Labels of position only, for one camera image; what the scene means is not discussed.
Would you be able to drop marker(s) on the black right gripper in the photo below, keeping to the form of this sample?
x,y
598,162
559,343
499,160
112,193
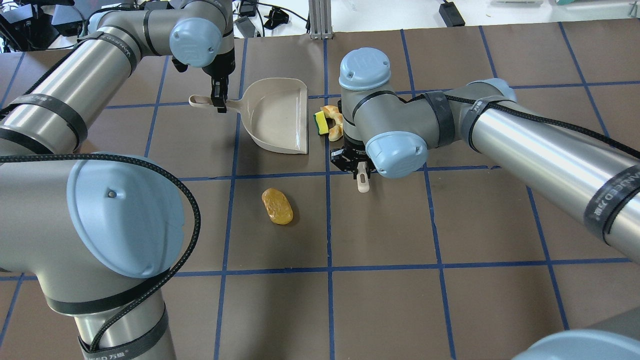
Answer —
x,y
351,159

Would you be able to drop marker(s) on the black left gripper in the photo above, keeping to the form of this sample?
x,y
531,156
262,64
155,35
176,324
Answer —
x,y
221,64

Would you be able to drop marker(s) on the white hand brush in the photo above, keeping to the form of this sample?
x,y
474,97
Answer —
x,y
362,177

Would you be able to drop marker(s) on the yellow green sponge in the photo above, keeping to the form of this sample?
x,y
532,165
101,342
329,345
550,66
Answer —
x,y
321,123

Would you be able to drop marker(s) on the beige plastic dustpan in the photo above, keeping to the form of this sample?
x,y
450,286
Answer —
x,y
273,111

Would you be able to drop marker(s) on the golden croissant bread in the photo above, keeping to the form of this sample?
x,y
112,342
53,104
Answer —
x,y
335,122

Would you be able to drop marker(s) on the yellow-brown bread roll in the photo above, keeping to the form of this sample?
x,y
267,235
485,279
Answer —
x,y
277,206

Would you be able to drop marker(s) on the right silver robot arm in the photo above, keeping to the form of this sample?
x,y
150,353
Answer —
x,y
448,263

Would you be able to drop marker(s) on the black power adapter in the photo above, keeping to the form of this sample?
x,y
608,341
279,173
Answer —
x,y
450,14

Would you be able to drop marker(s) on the aluminium frame post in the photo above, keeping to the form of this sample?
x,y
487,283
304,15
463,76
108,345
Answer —
x,y
320,20

